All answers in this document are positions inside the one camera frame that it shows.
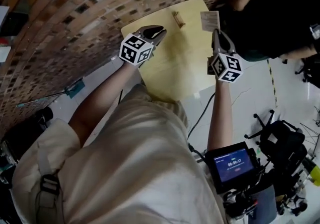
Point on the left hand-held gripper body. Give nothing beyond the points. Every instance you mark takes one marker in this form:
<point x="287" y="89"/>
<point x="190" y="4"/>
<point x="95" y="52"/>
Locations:
<point x="135" y="50"/>

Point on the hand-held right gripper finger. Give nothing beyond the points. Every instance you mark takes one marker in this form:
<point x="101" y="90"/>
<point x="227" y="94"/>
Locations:
<point x="229" y="42"/>
<point x="216" y="41"/>

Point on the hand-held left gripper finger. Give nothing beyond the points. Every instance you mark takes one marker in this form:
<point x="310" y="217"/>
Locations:
<point x="147" y="27"/>
<point x="160" y="37"/>

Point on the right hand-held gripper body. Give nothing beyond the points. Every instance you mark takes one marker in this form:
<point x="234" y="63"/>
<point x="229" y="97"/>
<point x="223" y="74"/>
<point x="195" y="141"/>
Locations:
<point x="226" y="67"/>

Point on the white printed card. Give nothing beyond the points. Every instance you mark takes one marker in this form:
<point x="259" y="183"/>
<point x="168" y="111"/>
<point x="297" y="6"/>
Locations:
<point x="210" y="20"/>

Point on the wooden card holder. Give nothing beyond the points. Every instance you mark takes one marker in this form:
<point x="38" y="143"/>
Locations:
<point x="179" y="20"/>

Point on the person's right forearm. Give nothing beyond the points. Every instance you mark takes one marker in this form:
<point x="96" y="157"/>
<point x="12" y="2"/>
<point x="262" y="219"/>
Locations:
<point x="220" y="117"/>

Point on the person's left forearm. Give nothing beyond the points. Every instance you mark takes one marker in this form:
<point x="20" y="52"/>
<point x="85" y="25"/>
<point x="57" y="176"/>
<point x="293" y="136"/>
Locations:
<point x="105" y="97"/>

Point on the black office chair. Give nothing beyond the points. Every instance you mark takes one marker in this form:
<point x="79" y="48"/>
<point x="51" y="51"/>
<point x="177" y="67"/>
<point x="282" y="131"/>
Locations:
<point x="282" y="140"/>
<point x="311" y="67"/>

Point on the black monitor with blue screen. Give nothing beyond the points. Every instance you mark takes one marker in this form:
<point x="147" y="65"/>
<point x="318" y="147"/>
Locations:
<point x="231" y="168"/>

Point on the long grey rod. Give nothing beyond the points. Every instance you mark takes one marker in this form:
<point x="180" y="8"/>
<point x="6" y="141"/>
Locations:
<point x="40" y="99"/>

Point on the person's beige shirt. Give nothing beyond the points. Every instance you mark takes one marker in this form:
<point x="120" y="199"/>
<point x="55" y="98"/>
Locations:
<point x="130" y="168"/>

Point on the black flat box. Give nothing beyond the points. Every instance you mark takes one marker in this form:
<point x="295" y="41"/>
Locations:
<point x="15" y="24"/>

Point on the black bag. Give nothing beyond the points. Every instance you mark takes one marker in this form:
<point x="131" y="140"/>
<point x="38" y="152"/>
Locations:
<point x="25" y="132"/>

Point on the yellow green object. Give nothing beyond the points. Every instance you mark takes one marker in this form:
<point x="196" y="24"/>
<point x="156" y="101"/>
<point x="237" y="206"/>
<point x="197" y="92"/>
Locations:
<point x="314" y="173"/>

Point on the teal bracket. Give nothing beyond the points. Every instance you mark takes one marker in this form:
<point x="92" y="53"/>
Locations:
<point x="75" y="89"/>

